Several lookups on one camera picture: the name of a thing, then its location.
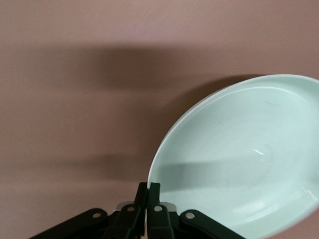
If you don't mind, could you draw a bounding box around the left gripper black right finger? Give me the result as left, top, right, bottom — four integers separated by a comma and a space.
147, 182, 246, 239

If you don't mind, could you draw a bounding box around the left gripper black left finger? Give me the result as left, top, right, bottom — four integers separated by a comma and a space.
29, 182, 148, 239

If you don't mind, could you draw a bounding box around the pale green round plate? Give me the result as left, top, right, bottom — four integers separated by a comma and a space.
146, 73, 319, 237

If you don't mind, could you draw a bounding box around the brown table cover sheet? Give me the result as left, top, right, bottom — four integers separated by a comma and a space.
0, 0, 319, 239

